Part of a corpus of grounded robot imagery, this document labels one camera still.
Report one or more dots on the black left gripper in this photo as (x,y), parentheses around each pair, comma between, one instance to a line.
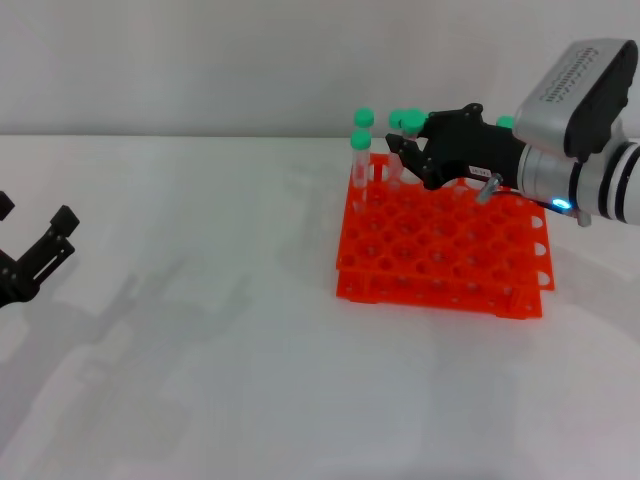
(12,282)

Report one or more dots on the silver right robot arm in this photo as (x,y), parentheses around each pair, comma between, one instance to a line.
(600,185)

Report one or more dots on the silver black wrist camera box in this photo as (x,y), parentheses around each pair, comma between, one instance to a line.
(575,95)

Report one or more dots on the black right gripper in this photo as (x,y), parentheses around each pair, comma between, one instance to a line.
(475,150)

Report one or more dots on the orange plastic test tube rack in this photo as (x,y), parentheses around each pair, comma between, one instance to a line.
(440,250)

